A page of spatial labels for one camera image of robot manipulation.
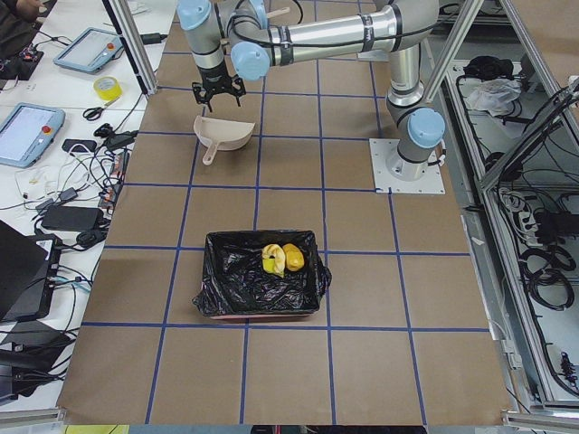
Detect white crumpled cloth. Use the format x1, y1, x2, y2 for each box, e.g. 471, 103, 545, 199
465, 79, 522, 117

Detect aluminium frame post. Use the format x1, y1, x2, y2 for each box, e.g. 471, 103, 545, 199
102, 0, 157, 96

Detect yellow tape roll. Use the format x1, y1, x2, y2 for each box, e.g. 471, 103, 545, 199
93, 76, 122, 101

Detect far teach pendant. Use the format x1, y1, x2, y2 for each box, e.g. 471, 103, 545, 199
53, 27, 123, 73

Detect black laptop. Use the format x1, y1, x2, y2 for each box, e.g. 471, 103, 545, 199
1, 222, 62, 323

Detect teach pendant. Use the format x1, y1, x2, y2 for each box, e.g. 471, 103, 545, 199
53, 27, 123, 73
1, 103, 66, 168

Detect near teach pendant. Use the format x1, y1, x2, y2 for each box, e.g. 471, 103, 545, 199
1, 103, 66, 168

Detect pink bin with black liner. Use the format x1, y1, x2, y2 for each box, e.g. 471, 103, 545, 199
192, 230, 332, 319

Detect black power adapter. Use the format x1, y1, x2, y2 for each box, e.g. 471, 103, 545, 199
41, 206, 104, 231

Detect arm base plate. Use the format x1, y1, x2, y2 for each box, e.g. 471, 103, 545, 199
369, 138, 445, 195

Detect beige plastic dustpan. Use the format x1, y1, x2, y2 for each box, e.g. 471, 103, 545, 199
194, 116, 255, 165

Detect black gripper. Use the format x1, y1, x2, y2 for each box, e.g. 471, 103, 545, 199
192, 62, 246, 112

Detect brown toy potato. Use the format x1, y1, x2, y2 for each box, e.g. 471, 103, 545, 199
282, 243, 305, 272

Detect black handled scissors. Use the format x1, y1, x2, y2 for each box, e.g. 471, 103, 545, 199
82, 100, 114, 121

